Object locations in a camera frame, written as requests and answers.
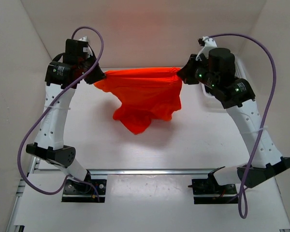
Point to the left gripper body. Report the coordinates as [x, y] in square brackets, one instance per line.
[86, 64]

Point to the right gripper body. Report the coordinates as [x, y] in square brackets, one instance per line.
[202, 74]

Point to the orange shorts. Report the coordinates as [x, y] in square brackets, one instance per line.
[146, 94]

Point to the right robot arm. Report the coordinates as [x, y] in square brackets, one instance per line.
[217, 72]

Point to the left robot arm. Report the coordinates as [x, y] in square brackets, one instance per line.
[49, 143]

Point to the white plastic basket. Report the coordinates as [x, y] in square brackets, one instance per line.
[209, 101]

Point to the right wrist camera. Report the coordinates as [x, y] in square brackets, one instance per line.
[207, 43]

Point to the aluminium front rail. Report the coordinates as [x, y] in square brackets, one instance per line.
[149, 171]

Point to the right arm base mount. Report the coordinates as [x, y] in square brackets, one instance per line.
[208, 191]

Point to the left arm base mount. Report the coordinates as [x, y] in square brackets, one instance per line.
[76, 192]

